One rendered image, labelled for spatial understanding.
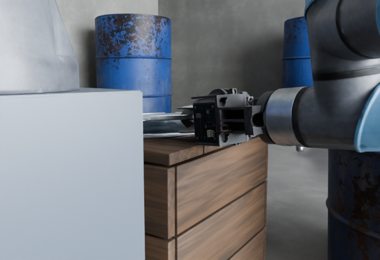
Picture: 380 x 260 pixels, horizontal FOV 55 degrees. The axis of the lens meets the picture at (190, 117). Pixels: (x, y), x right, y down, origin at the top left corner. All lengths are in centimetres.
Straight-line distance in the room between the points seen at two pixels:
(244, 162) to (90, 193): 51
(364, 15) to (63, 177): 24
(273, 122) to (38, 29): 29
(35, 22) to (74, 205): 12
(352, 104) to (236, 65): 331
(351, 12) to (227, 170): 42
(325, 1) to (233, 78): 332
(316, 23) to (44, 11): 26
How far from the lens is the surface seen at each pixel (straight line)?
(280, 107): 45
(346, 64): 40
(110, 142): 26
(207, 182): 62
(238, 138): 53
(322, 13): 40
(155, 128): 73
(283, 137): 46
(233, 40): 373
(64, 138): 25
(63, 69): 27
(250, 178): 78
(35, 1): 28
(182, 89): 395
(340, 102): 41
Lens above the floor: 46
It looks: 7 degrees down
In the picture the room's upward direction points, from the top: straight up
